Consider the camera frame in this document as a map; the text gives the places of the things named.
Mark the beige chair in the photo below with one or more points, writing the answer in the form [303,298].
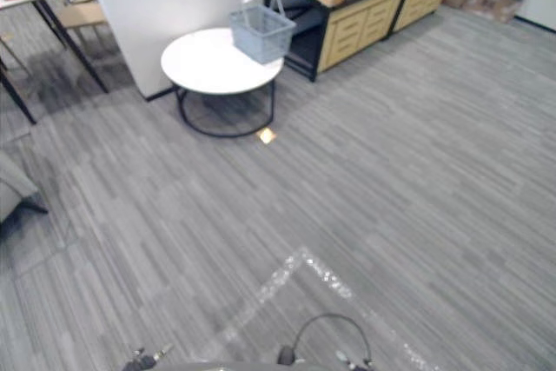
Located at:
[82,15]

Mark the round white side table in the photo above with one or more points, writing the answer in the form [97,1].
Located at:
[208,64]

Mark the grey plastic shopping basket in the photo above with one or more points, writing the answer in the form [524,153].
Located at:
[260,34]

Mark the wooden produce stand black frame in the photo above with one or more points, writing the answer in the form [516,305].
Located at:
[347,25]

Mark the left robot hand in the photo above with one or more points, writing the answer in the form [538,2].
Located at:
[141,361]

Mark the grey upholstered sofa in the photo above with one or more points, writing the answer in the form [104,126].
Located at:
[13,188]

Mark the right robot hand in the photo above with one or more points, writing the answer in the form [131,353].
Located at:
[354,362]

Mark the clear plastic storage box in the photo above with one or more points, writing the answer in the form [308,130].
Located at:
[495,1]

